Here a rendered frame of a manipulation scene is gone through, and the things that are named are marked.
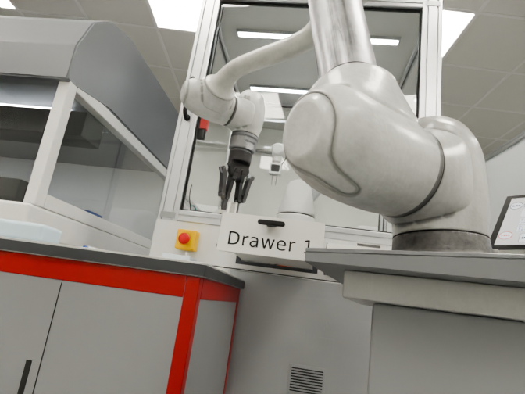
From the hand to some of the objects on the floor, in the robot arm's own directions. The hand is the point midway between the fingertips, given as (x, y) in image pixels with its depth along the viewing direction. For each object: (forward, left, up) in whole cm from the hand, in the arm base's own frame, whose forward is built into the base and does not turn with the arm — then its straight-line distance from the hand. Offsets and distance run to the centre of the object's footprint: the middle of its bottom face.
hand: (229, 212), depth 126 cm
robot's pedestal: (-34, -55, -100) cm, 119 cm away
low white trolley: (-15, +27, -95) cm, 100 cm away
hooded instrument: (+13, +171, -86) cm, 192 cm away
